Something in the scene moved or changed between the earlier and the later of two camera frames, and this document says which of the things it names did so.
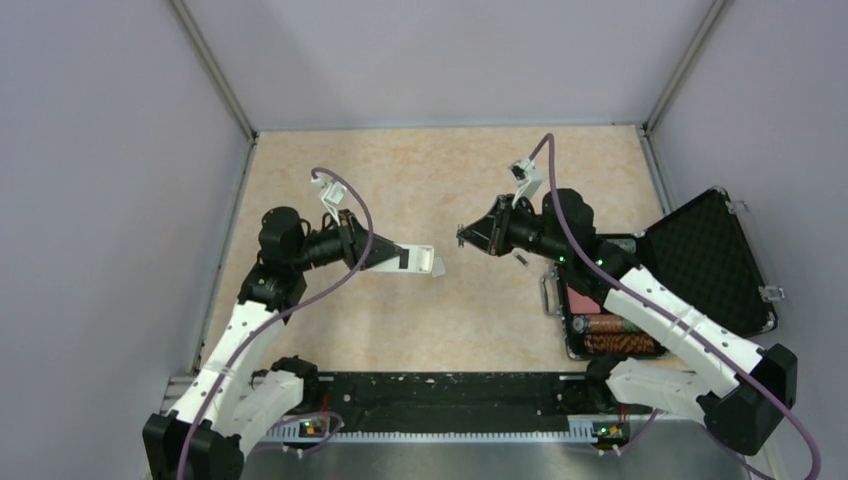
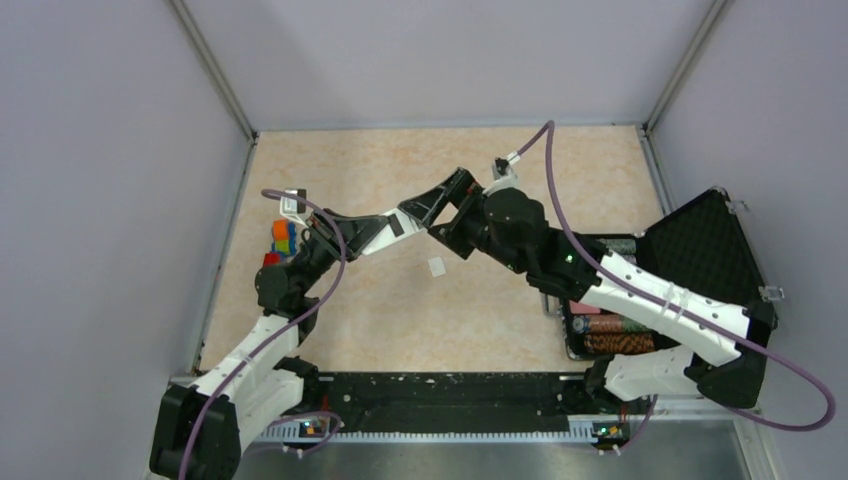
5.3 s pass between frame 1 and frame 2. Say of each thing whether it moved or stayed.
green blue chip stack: stayed
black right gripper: moved
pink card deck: stayed
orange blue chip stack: stayed
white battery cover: stayed
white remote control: moved
